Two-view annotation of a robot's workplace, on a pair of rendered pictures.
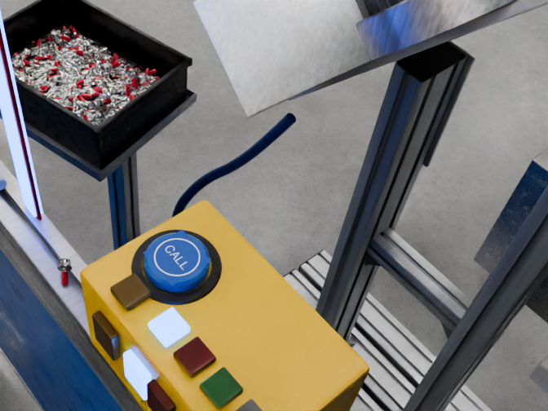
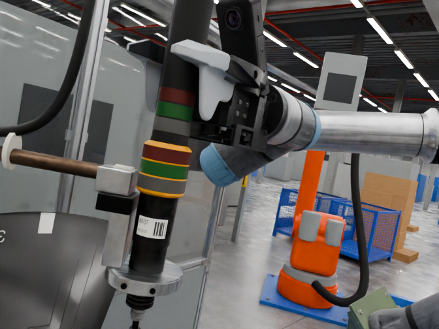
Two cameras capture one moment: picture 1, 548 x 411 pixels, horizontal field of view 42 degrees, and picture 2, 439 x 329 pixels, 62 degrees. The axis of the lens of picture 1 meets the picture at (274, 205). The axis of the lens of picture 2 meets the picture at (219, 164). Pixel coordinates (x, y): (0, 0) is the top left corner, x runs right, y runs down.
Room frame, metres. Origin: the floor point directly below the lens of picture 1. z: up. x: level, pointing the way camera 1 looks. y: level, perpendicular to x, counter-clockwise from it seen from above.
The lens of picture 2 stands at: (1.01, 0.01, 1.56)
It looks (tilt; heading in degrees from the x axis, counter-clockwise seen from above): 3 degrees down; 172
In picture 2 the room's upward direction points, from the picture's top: 11 degrees clockwise
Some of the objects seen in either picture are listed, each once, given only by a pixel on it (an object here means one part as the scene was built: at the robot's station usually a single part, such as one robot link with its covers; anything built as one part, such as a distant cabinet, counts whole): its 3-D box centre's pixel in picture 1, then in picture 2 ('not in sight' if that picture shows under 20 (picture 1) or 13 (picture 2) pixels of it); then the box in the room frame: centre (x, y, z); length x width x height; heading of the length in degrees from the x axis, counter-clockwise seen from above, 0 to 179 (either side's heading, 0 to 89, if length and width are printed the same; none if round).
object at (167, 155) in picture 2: not in sight; (166, 154); (0.68, 0.01, 1.54); 0.04 x 0.04 x 0.01
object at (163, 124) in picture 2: not in sight; (172, 126); (0.68, 0.01, 1.57); 0.03 x 0.03 x 0.01
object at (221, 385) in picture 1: (221, 388); not in sight; (0.17, 0.01, 1.08); 0.02 x 0.02 x 0.01; 50
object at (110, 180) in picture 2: not in sight; (142, 226); (0.68, 0.00, 1.47); 0.09 x 0.07 x 0.10; 85
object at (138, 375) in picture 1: (137, 375); not in sight; (0.18, 0.06, 1.04); 0.02 x 0.01 x 0.03; 50
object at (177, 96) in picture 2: not in sight; (177, 97); (0.68, 0.01, 1.59); 0.03 x 0.03 x 0.01
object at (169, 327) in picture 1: (169, 327); not in sight; (0.20, 0.05, 1.08); 0.02 x 0.02 x 0.01; 50
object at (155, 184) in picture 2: not in sight; (161, 182); (0.68, 0.01, 1.52); 0.04 x 0.04 x 0.01
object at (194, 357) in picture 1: (194, 356); not in sight; (0.18, 0.03, 1.08); 0.02 x 0.02 x 0.01; 50
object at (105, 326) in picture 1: (106, 336); not in sight; (0.20, 0.09, 1.04); 0.02 x 0.01 x 0.03; 50
